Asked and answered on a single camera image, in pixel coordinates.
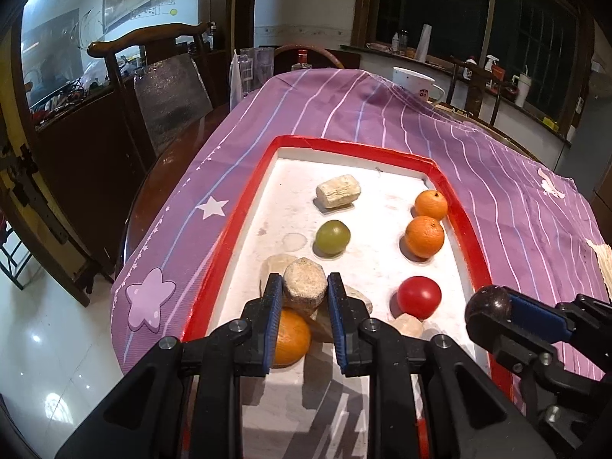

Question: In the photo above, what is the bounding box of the dark wooden sideboard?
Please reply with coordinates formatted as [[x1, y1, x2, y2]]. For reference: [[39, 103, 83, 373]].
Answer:
[[29, 91, 144, 273]]

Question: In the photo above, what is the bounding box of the green round fruit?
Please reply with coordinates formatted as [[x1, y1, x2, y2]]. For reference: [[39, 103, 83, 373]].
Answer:
[[314, 220, 351, 256]]

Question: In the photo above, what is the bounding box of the beige frayed mat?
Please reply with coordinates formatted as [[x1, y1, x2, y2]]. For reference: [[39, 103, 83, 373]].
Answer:
[[586, 238, 612, 299]]

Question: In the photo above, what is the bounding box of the grey glittery board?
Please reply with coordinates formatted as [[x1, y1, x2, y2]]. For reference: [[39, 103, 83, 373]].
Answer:
[[135, 52, 214, 156]]

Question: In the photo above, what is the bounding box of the dark wooden chair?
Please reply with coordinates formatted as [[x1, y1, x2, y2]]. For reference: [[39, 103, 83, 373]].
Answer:
[[449, 56, 510, 127]]

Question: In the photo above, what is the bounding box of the red rimmed white tray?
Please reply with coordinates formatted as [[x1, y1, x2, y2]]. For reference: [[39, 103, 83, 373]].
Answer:
[[181, 135, 514, 459]]

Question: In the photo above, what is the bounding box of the white tumbler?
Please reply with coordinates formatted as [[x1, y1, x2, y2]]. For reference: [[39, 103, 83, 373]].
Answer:
[[514, 74, 532, 108]]

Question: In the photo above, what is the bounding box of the clear glass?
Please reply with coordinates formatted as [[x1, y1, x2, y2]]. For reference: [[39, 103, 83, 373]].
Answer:
[[239, 49, 256, 96]]

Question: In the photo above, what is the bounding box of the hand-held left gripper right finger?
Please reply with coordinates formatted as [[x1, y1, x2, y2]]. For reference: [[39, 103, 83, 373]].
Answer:
[[326, 272, 558, 459]]

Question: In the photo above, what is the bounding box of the white paper cup stack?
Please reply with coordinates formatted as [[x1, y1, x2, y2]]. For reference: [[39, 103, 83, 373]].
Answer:
[[415, 24, 432, 62]]

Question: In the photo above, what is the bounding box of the white mug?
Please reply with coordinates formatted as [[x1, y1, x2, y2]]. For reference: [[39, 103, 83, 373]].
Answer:
[[392, 67, 446, 104]]

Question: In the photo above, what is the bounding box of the curved wooden chair back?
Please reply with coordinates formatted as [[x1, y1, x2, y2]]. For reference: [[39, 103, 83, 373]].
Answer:
[[273, 44, 346, 72]]

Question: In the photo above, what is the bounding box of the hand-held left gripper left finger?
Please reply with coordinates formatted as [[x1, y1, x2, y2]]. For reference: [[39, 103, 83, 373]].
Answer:
[[55, 272, 284, 459]]

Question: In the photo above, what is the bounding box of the purple striped cloth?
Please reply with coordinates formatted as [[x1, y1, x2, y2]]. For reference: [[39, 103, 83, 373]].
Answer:
[[110, 69, 612, 388]]

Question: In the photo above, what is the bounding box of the wooden armchair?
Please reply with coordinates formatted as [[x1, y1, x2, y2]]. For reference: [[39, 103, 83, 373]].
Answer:
[[87, 21, 216, 173]]

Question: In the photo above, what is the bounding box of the orange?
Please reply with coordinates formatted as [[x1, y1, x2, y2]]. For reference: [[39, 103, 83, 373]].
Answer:
[[413, 190, 449, 221], [272, 308, 313, 369], [405, 216, 445, 259]]

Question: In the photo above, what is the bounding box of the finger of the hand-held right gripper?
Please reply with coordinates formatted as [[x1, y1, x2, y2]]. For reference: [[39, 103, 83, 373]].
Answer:
[[509, 293, 612, 383], [465, 320, 612, 455]]

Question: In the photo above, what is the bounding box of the dark purple plum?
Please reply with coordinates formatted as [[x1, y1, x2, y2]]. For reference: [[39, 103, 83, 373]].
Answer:
[[465, 285, 512, 330]]

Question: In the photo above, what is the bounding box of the red tomato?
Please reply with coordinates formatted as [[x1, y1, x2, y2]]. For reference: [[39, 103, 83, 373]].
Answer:
[[397, 276, 442, 319]]

